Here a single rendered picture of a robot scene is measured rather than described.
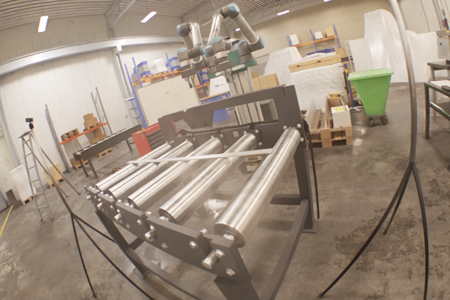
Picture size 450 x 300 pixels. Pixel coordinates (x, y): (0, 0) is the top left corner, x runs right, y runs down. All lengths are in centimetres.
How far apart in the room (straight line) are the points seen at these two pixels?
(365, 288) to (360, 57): 405
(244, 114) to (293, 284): 219
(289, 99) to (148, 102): 513
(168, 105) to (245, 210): 564
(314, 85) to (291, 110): 329
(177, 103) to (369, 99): 516
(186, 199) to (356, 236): 130
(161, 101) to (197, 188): 532
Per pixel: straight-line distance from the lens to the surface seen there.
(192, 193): 83
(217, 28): 184
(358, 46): 451
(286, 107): 123
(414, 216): 187
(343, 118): 289
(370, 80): 329
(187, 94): 634
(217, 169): 95
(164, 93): 611
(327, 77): 433
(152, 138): 349
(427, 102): 302
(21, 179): 882
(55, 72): 1177
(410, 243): 168
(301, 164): 134
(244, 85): 268
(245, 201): 64
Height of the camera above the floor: 128
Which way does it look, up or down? 14 degrees down
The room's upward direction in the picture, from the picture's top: 18 degrees counter-clockwise
